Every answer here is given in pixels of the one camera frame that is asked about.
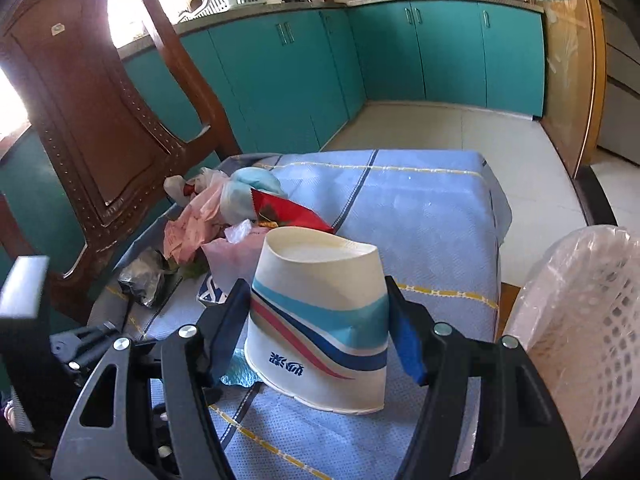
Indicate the red snack wrapper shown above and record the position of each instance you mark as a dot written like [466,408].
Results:
[280,210]

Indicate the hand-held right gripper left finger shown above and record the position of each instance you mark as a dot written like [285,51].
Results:
[225,332]

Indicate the clear plastic scrap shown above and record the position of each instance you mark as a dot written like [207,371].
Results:
[237,232]

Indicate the blue checked tablecloth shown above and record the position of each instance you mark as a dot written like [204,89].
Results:
[410,220]

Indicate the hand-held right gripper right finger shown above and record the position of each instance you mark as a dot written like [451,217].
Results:
[407,340]

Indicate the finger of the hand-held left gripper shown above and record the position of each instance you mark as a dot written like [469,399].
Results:
[82,347]

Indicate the window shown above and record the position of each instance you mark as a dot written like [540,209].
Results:
[125,10]

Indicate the small red wrapper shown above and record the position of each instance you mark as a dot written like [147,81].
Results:
[189,189]

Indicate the teal kitchen cabinets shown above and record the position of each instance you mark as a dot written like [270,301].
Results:
[400,50]

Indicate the white plastic basket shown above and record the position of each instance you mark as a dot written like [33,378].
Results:
[590,310]

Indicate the blue white printed packet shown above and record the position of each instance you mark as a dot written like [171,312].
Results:
[212,292]

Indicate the pink printed plastic bag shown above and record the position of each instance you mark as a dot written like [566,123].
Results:
[187,237]

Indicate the wooden framed glass door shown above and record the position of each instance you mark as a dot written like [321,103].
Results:
[565,85]

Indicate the blue face mask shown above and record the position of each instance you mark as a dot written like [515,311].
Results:
[250,182]

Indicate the striped white paper cup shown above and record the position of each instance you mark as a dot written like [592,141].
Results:
[310,320]

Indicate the carved wooden chair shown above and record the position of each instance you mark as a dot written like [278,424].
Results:
[90,110]

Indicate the white plastic bag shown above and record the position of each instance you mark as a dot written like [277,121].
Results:
[175,185]

